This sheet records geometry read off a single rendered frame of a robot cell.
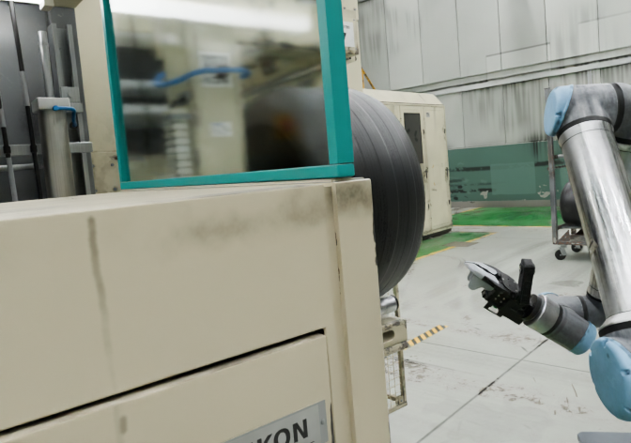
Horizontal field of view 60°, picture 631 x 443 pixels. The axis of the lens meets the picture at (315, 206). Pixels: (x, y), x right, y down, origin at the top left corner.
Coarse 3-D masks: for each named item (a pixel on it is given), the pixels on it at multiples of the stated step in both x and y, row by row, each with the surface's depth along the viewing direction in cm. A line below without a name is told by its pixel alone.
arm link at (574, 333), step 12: (564, 312) 136; (564, 324) 134; (576, 324) 135; (588, 324) 137; (552, 336) 136; (564, 336) 135; (576, 336) 135; (588, 336) 135; (576, 348) 136; (588, 348) 135
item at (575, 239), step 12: (552, 144) 603; (552, 156) 603; (552, 168) 604; (552, 180) 605; (552, 192) 607; (564, 192) 603; (552, 204) 608; (564, 204) 599; (552, 216) 610; (564, 216) 603; (576, 216) 594; (552, 228) 611; (576, 228) 608; (552, 240) 613; (564, 240) 606; (576, 240) 609; (564, 252) 609
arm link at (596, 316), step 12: (624, 84) 124; (624, 96) 122; (624, 108) 122; (624, 120) 123; (624, 132) 125; (624, 144) 127; (624, 156) 129; (588, 288) 148; (588, 300) 148; (600, 300) 145; (588, 312) 146; (600, 312) 146; (600, 324) 147
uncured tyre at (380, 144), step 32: (352, 96) 134; (352, 128) 122; (384, 128) 128; (384, 160) 123; (416, 160) 130; (384, 192) 121; (416, 192) 128; (384, 224) 122; (416, 224) 129; (384, 256) 125; (384, 288) 136
